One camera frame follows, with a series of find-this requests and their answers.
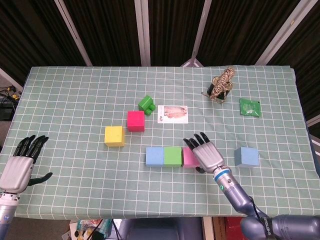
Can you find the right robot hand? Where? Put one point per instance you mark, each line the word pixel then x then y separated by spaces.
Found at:
pixel 208 156

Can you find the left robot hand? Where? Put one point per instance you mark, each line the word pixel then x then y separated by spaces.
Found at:
pixel 15 175

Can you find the pink cube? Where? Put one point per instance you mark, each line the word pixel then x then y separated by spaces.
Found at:
pixel 188 158

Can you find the green cube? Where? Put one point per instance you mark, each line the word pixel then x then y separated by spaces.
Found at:
pixel 172 156

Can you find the blue cube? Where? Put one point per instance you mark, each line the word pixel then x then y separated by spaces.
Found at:
pixel 154 156
pixel 247 156

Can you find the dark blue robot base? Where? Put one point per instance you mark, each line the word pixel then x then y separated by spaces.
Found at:
pixel 160 230

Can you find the white picture card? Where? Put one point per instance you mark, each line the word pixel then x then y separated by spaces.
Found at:
pixel 172 115

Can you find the black electronics box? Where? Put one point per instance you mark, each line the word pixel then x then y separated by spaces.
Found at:
pixel 5 113

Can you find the dark green gift box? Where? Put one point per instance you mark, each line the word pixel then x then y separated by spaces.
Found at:
pixel 223 95

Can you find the green foil packet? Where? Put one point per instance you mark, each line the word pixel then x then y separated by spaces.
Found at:
pixel 250 107

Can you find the white table leg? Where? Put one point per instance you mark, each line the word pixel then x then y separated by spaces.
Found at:
pixel 207 228

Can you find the red box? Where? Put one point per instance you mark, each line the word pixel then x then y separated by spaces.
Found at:
pixel 232 225

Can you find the red cube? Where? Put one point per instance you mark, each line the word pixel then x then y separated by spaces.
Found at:
pixel 136 121

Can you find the green plastic toy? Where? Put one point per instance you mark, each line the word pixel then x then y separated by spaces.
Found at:
pixel 145 102

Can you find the green checkered tablecloth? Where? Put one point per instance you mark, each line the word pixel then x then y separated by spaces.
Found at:
pixel 75 100

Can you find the yellow cube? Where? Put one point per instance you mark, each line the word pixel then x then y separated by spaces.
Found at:
pixel 113 136

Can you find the teal snack packet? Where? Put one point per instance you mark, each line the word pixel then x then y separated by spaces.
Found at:
pixel 105 225

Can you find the dark brown curtain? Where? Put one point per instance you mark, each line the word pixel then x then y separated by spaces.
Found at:
pixel 112 30

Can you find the grey post foot bracket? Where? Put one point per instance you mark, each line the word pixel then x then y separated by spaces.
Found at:
pixel 191 62

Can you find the white double frame post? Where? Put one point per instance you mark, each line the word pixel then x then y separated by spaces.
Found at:
pixel 143 32

